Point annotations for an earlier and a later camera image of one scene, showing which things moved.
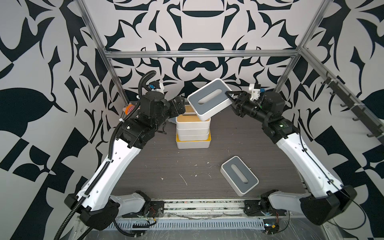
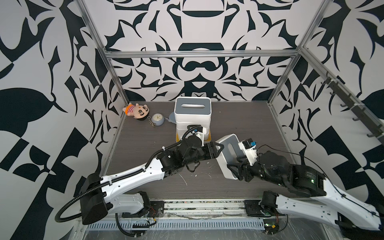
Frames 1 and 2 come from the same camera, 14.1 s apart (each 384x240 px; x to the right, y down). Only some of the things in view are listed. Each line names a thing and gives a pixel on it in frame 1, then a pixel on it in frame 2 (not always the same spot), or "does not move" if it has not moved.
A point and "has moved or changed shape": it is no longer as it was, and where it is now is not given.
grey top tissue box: [210, 99] -> [192, 110]
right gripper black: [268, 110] -> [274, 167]
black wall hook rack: [362, 116] does not move
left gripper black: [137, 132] -> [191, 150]
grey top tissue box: [239, 176] has moved or changed shape
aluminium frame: [304, 51] does not move
